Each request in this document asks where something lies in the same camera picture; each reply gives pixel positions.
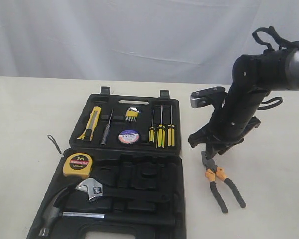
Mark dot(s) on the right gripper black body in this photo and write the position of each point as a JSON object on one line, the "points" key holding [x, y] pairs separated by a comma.
{"points": [[224, 130]]}

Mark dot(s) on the orange black combination pliers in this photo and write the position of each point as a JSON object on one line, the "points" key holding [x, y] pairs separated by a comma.
{"points": [[213, 171]]}

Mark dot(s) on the electrical tape roll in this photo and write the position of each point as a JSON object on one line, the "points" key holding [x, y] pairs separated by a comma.
{"points": [[128, 137]]}

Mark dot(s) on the yellow utility knife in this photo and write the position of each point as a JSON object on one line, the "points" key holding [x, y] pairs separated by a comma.
{"points": [[87, 134]]}

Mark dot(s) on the yellow tape measure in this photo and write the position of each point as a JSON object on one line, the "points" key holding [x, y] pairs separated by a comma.
{"points": [[77, 164]]}

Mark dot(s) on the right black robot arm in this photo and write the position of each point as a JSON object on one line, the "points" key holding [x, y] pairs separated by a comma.
{"points": [[253, 78]]}

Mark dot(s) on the black plastic tool case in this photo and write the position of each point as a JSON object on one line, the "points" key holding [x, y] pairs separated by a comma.
{"points": [[138, 166]]}

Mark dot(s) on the right yellow black screwdriver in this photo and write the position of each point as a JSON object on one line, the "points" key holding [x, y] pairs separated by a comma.
{"points": [[171, 130]]}

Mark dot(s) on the middle yellow black screwdriver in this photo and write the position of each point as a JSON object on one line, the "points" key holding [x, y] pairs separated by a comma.
{"points": [[160, 142]]}

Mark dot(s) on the small yellow black screwdriver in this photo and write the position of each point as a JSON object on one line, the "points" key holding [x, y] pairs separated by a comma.
{"points": [[152, 129]]}

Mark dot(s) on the yellow hex key set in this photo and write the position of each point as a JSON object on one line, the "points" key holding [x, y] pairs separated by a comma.
{"points": [[131, 114]]}

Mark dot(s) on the white backdrop curtain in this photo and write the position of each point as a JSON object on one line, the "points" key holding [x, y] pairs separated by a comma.
{"points": [[184, 41]]}

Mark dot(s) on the adjustable wrench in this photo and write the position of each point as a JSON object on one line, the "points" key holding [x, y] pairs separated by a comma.
{"points": [[95, 190]]}

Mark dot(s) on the claw hammer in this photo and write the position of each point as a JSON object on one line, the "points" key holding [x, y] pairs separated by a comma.
{"points": [[52, 212]]}

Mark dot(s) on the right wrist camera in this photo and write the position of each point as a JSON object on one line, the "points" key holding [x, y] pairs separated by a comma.
{"points": [[212, 96]]}

